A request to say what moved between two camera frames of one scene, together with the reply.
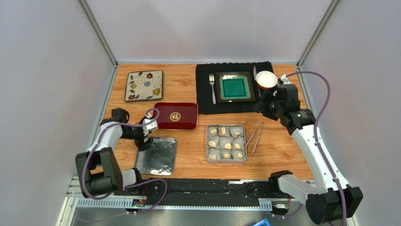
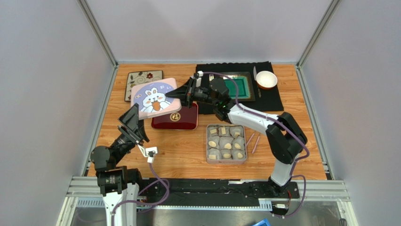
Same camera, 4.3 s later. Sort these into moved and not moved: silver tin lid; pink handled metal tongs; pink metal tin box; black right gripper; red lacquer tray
Moved: silver tin lid; black right gripper
Not moved: pink metal tin box; pink handled metal tongs; red lacquer tray
